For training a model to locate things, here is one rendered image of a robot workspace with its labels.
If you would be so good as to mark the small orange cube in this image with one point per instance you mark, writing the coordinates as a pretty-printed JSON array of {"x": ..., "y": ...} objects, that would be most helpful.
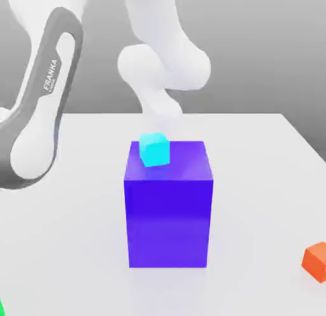
[{"x": 315, "y": 261}]

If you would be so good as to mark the large purple box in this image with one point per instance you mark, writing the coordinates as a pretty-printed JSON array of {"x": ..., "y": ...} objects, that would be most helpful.
[{"x": 168, "y": 219}]

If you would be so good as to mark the small cyan cube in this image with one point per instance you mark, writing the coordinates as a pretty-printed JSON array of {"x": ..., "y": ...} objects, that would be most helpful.
[{"x": 155, "y": 150}]

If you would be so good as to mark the small green cube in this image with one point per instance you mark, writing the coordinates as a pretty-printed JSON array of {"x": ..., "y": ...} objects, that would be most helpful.
[{"x": 1, "y": 309}]

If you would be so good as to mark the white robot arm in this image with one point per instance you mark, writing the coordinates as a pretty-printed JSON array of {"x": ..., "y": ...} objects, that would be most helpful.
[{"x": 163, "y": 53}]

